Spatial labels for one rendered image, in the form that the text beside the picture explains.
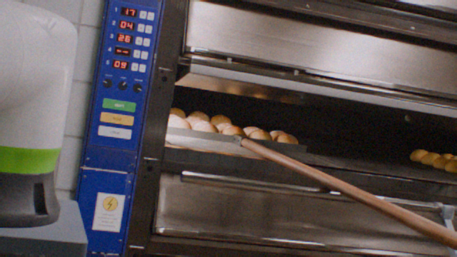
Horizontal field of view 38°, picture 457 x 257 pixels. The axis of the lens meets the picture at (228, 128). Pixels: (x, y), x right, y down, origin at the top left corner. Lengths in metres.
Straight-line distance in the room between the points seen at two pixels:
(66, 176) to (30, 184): 1.10
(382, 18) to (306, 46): 0.26
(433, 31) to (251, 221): 0.83
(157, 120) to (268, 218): 0.46
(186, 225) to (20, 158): 1.21
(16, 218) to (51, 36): 0.21
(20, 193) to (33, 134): 0.07
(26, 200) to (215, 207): 1.23
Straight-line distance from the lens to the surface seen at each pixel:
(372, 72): 2.08
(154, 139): 1.90
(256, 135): 2.37
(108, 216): 1.89
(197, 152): 1.93
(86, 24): 1.86
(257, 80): 1.80
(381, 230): 2.20
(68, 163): 1.88
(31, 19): 0.75
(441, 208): 1.83
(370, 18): 2.10
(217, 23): 1.93
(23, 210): 0.79
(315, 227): 2.09
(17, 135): 0.77
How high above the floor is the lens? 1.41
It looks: 4 degrees down
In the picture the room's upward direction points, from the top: 10 degrees clockwise
